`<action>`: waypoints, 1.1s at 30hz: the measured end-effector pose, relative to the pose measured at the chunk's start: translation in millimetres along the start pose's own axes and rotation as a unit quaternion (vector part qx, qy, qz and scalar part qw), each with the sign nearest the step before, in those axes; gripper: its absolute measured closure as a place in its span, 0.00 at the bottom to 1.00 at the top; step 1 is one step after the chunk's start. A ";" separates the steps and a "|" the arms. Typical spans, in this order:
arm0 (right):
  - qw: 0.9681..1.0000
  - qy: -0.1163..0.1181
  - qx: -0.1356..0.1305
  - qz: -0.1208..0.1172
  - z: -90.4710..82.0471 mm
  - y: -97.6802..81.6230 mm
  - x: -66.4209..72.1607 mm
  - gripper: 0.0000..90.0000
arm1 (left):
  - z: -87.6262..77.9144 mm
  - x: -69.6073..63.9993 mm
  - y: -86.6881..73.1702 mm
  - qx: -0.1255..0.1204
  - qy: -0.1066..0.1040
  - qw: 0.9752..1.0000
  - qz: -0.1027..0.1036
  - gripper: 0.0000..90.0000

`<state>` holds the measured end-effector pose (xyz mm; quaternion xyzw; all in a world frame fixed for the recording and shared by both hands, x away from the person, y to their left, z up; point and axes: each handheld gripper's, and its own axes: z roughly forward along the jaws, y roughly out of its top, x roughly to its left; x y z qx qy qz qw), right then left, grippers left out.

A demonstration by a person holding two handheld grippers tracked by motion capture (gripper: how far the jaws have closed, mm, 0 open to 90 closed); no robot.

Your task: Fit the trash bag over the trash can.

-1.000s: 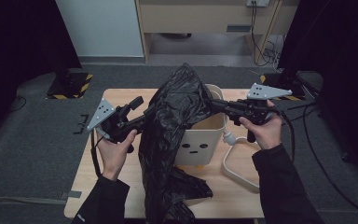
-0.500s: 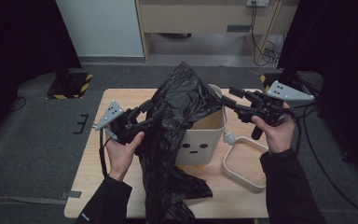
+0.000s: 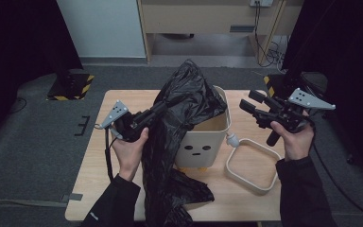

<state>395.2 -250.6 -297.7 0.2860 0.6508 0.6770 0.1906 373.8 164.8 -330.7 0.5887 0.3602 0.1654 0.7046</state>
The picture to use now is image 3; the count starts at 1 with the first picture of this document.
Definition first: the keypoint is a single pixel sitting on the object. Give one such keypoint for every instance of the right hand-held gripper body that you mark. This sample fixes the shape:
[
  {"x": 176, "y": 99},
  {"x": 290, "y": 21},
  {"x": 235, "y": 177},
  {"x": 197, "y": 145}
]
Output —
[{"x": 290, "y": 116}]

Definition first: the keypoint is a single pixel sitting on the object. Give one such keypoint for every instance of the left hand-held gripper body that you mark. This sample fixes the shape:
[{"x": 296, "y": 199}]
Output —
[{"x": 115, "y": 115}]

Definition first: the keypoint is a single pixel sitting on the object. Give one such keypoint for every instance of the black plastic trash bag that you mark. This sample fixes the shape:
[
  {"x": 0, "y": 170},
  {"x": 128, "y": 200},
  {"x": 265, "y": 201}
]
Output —
[{"x": 182, "y": 101}]

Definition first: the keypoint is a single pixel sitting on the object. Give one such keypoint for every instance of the white face trash bin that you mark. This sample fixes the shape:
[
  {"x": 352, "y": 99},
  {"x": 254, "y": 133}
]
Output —
[{"x": 198, "y": 142}]

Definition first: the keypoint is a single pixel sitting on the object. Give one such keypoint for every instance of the person's right hand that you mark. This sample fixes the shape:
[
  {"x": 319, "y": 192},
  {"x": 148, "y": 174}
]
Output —
[{"x": 297, "y": 145}]

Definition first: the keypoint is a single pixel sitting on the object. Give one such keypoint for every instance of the person's left hand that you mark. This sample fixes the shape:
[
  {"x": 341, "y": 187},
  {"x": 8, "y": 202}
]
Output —
[{"x": 130, "y": 157}]

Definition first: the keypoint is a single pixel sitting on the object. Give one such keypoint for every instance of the striped black stand base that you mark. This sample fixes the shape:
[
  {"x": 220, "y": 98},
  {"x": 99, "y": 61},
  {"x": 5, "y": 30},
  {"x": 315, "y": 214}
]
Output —
[
  {"x": 71, "y": 86},
  {"x": 274, "y": 83}
]

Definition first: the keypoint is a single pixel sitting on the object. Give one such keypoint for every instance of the black curtain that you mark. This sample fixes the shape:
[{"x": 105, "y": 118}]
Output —
[
  {"x": 19, "y": 47},
  {"x": 343, "y": 47}
]

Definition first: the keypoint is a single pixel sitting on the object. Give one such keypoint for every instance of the white partition panel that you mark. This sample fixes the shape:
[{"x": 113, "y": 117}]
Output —
[{"x": 100, "y": 28}]

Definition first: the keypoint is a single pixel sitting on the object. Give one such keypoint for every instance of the grey floor tape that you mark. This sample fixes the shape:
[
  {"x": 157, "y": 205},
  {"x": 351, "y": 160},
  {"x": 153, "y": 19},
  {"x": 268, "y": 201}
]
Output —
[{"x": 72, "y": 197}]

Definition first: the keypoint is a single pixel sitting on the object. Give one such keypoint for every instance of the light wooden desk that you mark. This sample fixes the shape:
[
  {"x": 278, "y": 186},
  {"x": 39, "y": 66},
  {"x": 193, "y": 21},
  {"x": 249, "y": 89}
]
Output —
[{"x": 201, "y": 15}]

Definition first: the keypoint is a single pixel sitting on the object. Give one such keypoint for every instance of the wall power outlet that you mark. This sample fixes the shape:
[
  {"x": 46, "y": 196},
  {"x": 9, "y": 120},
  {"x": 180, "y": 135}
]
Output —
[{"x": 261, "y": 2}]

